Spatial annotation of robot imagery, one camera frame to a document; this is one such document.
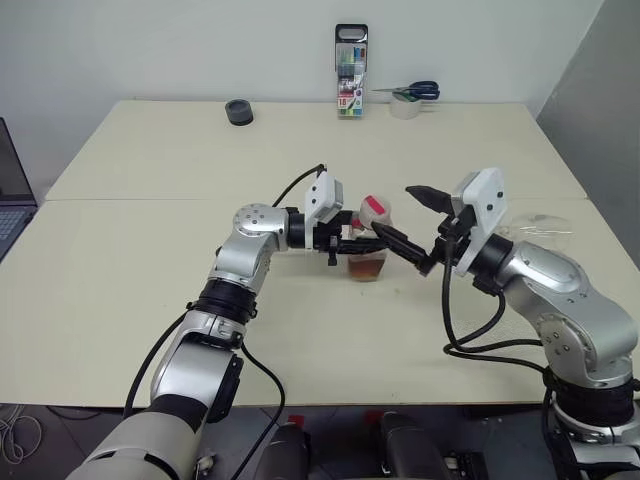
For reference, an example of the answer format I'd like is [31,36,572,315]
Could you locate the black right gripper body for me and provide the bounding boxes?
[432,204,476,266]

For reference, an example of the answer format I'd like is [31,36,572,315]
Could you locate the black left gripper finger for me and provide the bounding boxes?
[338,238,390,256]

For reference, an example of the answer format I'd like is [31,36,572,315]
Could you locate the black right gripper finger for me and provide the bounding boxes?
[372,223,436,277]
[404,184,456,218]

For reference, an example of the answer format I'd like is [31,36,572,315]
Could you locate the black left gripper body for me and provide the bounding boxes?
[314,211,356,267]

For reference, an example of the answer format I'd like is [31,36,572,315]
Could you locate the clear bottle with red cap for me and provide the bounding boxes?
[347,193,396,284]

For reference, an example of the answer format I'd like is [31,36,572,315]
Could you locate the clear wine glass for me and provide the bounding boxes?
[497,211,575,249]

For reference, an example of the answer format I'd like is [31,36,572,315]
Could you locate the clear tape roll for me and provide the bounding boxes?
[389,94,424,121]

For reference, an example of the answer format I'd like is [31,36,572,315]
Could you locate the marker pen set case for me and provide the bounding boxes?
[333,22,371,121]

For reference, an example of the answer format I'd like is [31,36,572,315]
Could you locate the black round container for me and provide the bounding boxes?
[224,98,255,127]

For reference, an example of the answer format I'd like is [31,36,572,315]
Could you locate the dark rounded shape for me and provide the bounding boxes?
[364,410,444,480]
[258,414,314,480]

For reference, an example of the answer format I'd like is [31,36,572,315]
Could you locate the dark grey laptop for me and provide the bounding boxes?
[0,117,39,264]

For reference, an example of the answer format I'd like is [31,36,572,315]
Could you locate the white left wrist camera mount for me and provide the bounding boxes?
[302,169,346,251]

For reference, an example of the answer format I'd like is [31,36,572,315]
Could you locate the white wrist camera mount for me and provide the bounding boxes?
[449,168,509,277]
[302,169,346,251]

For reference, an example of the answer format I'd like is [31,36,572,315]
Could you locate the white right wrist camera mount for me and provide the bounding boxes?
[449,168,509,277]

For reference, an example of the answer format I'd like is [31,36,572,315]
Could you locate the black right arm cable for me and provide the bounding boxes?
[439,239,557,387]

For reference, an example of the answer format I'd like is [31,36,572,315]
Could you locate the blue handled scissors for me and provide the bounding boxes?
[370,79,442,101]

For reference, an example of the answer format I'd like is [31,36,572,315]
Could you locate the white floor cable bundle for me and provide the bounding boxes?
[0,403,42,462]

